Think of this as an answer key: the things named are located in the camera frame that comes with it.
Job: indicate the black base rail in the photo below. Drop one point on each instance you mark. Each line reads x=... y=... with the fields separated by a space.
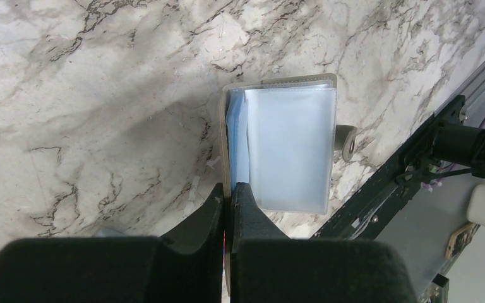
x=392 y=186

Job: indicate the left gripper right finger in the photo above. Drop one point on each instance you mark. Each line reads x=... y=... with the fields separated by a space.
x=252 y=236

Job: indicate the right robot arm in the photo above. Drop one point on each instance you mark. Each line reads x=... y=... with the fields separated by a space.
x=465 y=145

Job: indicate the grey card holder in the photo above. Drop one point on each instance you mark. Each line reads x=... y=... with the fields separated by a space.
x=279 y=137

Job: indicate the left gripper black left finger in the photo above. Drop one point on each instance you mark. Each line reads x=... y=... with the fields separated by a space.
x=193 y=254

